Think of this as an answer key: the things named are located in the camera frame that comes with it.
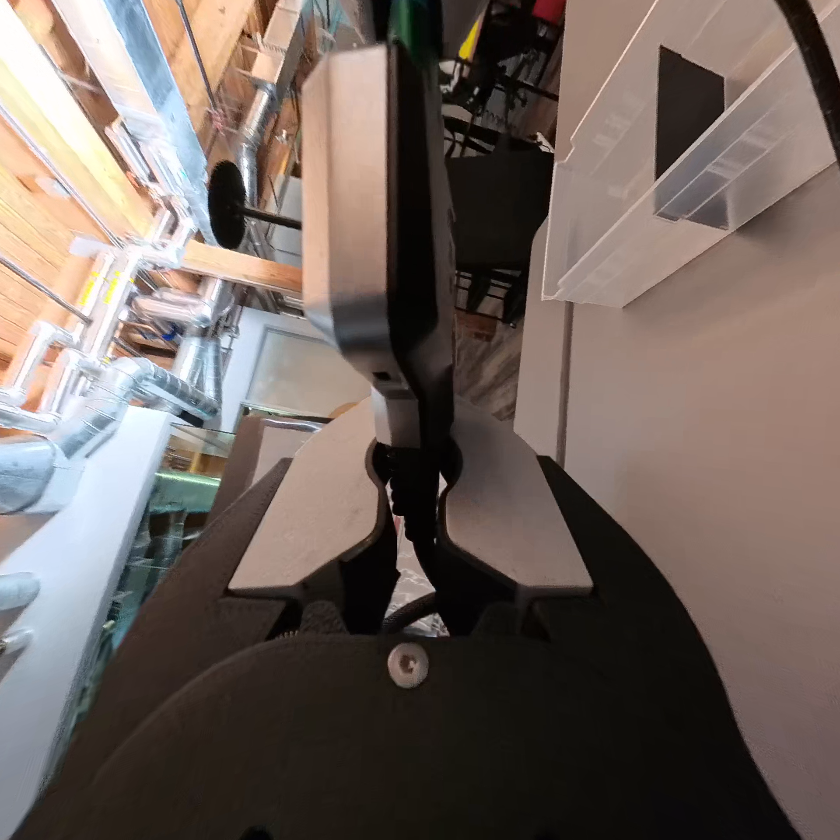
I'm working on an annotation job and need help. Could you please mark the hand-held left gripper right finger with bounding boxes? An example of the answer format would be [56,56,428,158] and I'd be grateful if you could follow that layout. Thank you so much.
[436,416,595,599]

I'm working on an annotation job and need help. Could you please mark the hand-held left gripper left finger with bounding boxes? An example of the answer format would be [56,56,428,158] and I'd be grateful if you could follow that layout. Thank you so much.
[228,397,400,599]

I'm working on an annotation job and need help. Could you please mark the clear plastic organizer box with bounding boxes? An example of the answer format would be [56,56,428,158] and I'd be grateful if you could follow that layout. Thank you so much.
[541,0,840,309]

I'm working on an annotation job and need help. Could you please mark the black braided hdmi cable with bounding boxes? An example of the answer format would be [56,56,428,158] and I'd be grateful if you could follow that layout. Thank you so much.
[375,0,840,168]

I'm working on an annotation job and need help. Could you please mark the silver insulated pipes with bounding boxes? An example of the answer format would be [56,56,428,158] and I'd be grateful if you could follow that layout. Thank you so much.
[0,246,227,519]

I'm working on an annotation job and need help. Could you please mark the black disc-topped stand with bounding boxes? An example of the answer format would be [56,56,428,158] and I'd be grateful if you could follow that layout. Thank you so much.
[209,161,304,250]

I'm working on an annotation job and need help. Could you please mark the black divider card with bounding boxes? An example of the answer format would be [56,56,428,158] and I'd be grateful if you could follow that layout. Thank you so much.
[656,45,727,183]

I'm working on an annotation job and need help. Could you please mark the small silver spiral duct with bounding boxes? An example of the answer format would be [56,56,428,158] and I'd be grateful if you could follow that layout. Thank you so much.
[231,85,283,224]

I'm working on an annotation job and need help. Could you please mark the large silver ventilation duct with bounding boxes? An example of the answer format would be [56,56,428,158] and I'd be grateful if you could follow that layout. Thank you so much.
[52,0,221,247]

